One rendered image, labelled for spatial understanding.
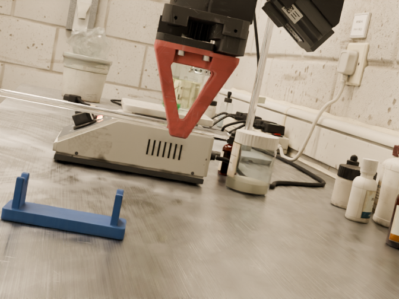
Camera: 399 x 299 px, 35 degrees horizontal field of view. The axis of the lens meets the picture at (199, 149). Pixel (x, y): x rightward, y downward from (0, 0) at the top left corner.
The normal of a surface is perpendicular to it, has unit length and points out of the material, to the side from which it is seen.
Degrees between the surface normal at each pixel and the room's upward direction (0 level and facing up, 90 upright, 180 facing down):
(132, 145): 90
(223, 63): 111
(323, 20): 90
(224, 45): 90
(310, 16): 90
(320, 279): 0
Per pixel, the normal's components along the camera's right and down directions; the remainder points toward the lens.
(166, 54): 0.00, 0.47
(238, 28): 0.07, 0.14
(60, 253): 0.19, -0.97
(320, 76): -0.96, -0.16
